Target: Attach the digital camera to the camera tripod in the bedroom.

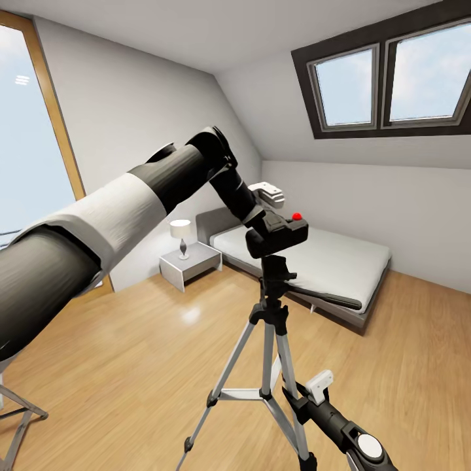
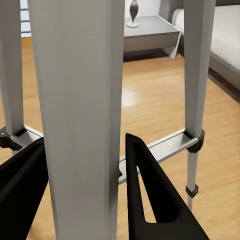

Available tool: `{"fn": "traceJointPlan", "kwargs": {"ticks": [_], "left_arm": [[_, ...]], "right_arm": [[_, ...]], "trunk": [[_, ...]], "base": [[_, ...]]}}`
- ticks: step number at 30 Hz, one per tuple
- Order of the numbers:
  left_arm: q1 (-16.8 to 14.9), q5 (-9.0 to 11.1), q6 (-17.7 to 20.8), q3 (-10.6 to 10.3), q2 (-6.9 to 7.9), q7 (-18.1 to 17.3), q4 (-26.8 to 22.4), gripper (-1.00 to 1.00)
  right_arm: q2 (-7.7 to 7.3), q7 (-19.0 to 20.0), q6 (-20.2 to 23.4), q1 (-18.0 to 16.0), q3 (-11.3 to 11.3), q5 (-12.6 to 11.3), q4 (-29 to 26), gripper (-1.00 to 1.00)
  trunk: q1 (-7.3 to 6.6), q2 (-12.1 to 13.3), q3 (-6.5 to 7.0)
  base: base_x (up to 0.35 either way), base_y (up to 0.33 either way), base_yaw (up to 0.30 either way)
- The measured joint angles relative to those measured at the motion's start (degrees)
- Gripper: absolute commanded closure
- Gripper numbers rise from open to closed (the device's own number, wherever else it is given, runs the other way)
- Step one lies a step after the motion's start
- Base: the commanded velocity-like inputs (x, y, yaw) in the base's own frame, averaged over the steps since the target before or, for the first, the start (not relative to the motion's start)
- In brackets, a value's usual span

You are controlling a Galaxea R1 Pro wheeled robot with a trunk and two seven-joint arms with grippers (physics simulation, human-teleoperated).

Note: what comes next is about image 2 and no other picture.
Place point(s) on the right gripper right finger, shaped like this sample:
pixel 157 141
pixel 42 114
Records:
pixel 174 220

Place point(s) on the camera tripod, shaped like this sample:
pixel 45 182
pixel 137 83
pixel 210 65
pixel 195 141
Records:
pixel 78 48

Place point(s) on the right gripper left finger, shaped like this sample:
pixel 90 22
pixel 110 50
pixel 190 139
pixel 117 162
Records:
pixel 23 180

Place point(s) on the bed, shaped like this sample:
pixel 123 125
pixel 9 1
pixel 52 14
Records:
pixel 225 43

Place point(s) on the nightstand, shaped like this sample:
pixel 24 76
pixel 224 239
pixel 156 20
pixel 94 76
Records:
pixel 152 32

